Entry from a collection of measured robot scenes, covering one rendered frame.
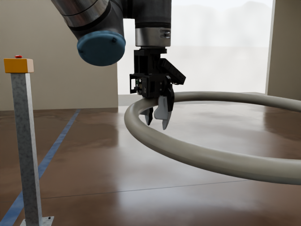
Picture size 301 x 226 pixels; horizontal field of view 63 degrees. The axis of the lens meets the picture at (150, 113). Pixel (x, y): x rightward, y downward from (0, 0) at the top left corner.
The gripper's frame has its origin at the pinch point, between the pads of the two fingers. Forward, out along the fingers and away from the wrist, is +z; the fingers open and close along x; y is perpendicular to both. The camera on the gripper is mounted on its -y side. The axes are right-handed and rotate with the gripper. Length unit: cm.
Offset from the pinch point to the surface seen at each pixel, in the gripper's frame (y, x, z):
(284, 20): -748, -184, -96
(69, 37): -271, -530, -44
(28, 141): 0, -103, 34
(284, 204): -140, 7, 96
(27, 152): 1, -103, 41
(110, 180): -74, -123, 99
